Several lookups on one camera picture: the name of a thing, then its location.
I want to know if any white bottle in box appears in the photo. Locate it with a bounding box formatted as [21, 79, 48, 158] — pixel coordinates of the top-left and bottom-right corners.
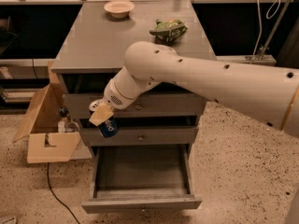
[58, 120, 65, 133]

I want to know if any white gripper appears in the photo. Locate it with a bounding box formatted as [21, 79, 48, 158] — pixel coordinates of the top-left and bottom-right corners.
[89, 67, 158, 126]

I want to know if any grey drawer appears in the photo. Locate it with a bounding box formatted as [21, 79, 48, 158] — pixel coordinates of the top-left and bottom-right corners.
[82, 145, 202, 214]
[62, 73, 206, 119]
[80, 116, 198, 147]

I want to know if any grey drawer cabinet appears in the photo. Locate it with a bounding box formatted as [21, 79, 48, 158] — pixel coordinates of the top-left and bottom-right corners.
[50, 0, 219, 156]

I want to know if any grey middle drawer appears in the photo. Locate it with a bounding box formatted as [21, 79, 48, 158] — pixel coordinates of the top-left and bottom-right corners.
[80, 116, 198, 147]

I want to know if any white hanging cable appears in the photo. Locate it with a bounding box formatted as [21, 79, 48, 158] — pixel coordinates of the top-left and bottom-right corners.
[251, 0, 282, 58]

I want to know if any grey bottom drawer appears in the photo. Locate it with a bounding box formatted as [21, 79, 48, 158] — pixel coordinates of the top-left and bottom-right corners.
[82, 145, 202, 214]

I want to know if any green chip bag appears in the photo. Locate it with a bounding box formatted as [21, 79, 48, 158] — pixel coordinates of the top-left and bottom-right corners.
[149, 20, 188, 43]

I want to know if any blue pepsi can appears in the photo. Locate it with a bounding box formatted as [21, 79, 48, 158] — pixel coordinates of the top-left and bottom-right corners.
[99, 117, 119, 138]

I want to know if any grey top drawer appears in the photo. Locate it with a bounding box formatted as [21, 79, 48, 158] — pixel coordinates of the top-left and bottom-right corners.
[62, 73, 206, 119]

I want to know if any open cardboard box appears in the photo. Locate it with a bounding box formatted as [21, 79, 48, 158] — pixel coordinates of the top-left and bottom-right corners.
[13, 62, 93, 163]

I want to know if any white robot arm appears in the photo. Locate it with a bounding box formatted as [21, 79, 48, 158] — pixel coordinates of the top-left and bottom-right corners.
[90, 42, 299, 137]

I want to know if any metal stand pole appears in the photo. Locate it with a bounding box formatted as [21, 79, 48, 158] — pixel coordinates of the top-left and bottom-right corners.
[250, 0, 293, 63]

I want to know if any black floor cable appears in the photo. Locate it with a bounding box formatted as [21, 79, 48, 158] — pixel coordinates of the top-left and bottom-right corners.
[46, 162, 81, 224]

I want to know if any white bowl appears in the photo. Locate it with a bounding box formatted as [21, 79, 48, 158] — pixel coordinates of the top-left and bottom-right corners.
[104, 1, 135, 19]

